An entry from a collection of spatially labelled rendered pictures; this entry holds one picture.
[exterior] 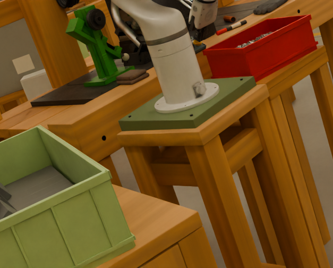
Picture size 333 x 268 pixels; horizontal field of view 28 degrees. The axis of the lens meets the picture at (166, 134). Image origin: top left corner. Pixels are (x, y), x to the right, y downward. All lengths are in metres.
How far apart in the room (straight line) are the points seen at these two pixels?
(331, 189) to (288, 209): 1.17
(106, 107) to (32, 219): 0.87
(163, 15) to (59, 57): 0.99
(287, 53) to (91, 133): 0.69
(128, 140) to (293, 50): 0.68
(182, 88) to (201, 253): 0.56
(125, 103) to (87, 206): 0.87
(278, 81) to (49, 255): 1.10
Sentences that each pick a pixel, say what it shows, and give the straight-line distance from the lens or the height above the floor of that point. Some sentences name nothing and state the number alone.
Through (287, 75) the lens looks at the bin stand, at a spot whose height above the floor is 0.78.
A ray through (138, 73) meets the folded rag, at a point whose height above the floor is 0.92.
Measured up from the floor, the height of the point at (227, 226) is 0.57.
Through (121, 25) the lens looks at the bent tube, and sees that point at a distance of 2.58.
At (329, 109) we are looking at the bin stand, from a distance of 2.38.
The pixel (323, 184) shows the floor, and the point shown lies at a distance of 3.22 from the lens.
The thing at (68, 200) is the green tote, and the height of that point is 0.94.
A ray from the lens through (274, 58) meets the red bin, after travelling 2.19.
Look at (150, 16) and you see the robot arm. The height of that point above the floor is 1.14.
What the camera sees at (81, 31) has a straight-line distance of 2.38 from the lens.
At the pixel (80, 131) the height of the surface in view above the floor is 0.87.
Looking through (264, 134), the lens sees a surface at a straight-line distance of 1.90.
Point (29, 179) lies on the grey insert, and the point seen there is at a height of 0.85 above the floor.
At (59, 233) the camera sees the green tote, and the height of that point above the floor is 0.89.
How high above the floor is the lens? 1.36
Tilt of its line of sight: 17 degrees down
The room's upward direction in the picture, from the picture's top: 20 degrees counter-clockwise
